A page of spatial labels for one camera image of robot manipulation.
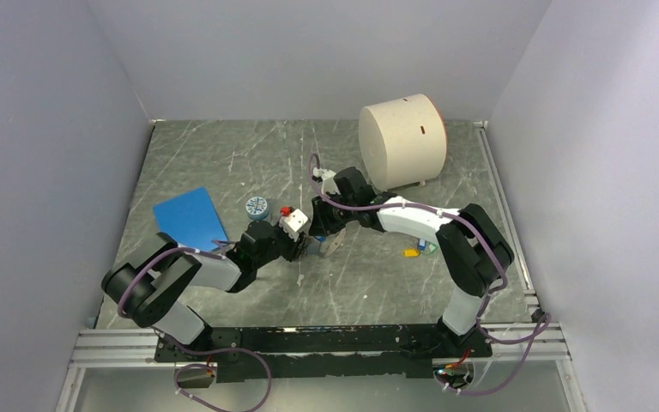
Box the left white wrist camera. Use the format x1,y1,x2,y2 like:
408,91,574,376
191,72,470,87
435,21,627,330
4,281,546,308
278,206,311,241

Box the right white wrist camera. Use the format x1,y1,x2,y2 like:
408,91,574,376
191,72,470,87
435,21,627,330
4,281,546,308
312,167,339,195

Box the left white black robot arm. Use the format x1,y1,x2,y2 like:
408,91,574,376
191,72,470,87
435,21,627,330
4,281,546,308
101,213,310,361

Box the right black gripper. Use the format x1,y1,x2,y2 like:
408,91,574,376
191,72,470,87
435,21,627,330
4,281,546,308
310,191,358,237

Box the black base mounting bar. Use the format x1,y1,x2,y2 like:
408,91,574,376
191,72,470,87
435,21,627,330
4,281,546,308
154,323,493,383

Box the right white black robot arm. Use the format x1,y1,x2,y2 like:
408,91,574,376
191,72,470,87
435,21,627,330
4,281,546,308
308,167,514,356

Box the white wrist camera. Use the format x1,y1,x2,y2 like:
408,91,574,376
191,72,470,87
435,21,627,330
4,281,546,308
312,167,339,195
278,206,311,241

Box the cream cylindrical container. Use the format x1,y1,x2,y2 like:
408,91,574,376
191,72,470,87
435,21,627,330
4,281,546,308
358,94,448,191

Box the blue flat board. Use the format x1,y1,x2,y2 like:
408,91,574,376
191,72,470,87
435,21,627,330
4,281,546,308
153,187,228,251

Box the yellow key tag on table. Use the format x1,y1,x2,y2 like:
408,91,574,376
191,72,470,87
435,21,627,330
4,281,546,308
402,249,421,258

